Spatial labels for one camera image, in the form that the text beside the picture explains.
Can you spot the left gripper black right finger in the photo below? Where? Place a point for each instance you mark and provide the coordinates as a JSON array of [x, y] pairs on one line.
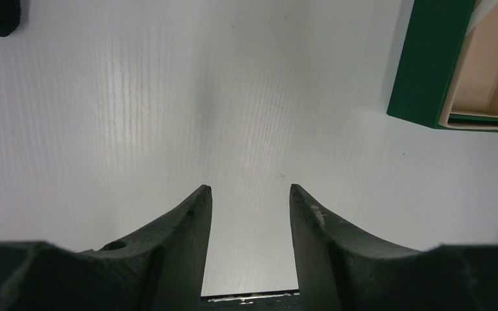
[[340, 266]]

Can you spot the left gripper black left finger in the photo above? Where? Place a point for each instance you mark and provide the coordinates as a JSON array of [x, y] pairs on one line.
[[160, 266]]

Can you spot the large green jewelry box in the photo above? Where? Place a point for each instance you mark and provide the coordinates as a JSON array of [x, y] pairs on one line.
[[447, 76]]

